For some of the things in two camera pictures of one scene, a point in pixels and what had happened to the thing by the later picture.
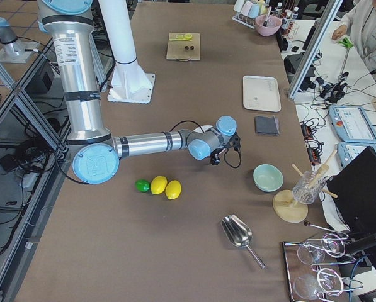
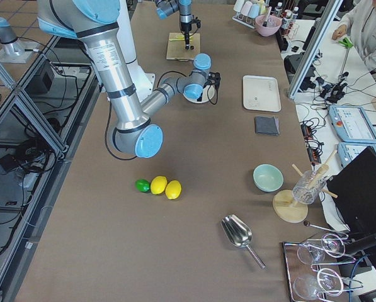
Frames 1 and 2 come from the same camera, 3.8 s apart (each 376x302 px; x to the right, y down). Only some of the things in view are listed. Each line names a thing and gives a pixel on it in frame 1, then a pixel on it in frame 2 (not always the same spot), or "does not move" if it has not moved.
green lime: x=142 y=185 does not move
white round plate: x=204 y=127 to x=207 y=94
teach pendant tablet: x=352 y=124 does not move
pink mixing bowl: x=271 y=27 does not move
